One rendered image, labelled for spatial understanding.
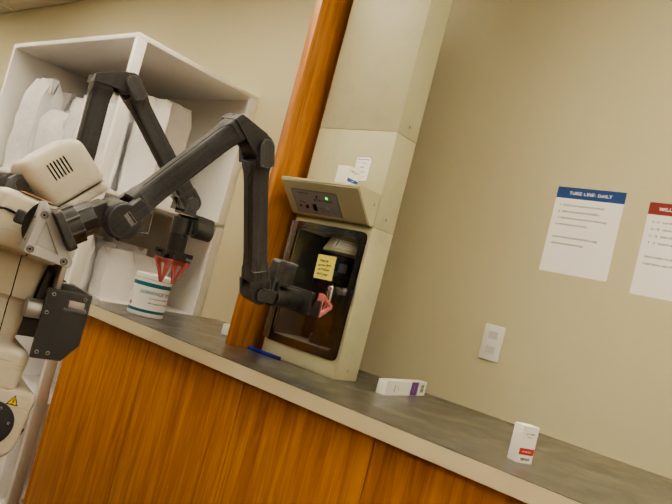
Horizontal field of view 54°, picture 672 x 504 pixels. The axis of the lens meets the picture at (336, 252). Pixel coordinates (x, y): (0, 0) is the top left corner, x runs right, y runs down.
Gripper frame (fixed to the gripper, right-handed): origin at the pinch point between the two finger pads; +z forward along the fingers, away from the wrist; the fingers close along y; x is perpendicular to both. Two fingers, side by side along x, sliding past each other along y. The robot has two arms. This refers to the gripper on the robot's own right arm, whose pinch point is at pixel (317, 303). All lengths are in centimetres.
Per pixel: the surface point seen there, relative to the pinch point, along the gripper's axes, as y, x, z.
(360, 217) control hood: -2.5, -27.7, 7.0
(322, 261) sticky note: 10.1, -12.5, 9.5
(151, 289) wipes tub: 69, 11, -7
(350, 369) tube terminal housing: -4.8, 17.6, 16.8
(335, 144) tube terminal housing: 18, -51, 12
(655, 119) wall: -64, -77, 56
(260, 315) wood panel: 32.2, 9.7, 10.7
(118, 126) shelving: 111, -46, -11
